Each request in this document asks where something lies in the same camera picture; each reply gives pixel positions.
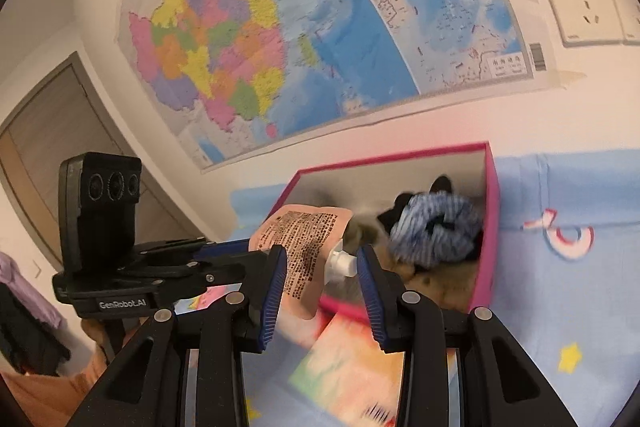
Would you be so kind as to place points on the person's left hand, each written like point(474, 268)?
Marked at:
point(92, 332)

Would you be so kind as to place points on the black garment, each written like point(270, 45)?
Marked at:
point(30, 342)

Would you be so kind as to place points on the grey wooden door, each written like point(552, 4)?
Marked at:
point(60, 127)

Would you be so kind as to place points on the colourful wall map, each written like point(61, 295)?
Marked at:
point(350, 32)

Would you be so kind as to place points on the purple garment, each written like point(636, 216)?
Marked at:
point(25, 279)

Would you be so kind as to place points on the black fabric item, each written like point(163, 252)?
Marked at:
point(442, 183)

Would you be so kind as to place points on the pink cardboard box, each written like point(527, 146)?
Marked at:
point(487, 232)

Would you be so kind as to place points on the colourful picture book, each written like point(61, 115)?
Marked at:
point(350, 372)

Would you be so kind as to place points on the peach spout pouch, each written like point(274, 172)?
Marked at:
point(300, 237)

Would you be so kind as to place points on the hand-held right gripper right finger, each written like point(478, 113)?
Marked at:
point(370, 297)

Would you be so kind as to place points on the white wall socket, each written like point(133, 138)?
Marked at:
point(575, 2)
point(629, 7)

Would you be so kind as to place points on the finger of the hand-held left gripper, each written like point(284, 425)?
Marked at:
point(225, 274)
point(225, 247)

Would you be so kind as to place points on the blue printed blanket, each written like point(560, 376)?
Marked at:
point(550, 307)

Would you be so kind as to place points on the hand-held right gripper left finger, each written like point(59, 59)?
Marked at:
point(272, 294)

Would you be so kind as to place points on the blue striped scrunchie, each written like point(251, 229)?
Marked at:
point(435, 227)

